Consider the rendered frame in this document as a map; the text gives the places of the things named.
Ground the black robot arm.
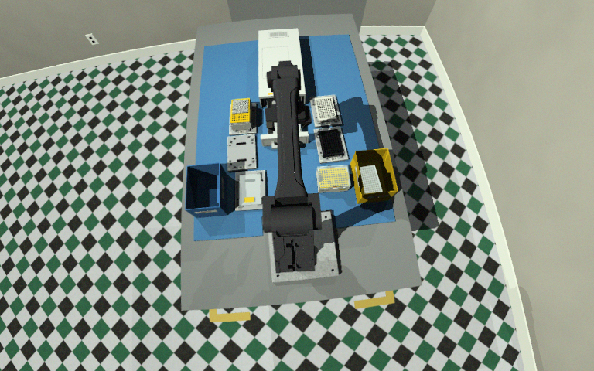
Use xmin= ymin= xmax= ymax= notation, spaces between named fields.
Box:
xmin=262 ymin=60 xmax=322 ymax=274

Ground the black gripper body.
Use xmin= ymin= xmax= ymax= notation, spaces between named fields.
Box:
xmin=265 ymin=101 xmax=312 ymax=124

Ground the yellow bin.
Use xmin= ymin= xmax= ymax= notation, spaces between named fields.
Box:
xmin=350 ymin=148 xmax=398 ymax=203

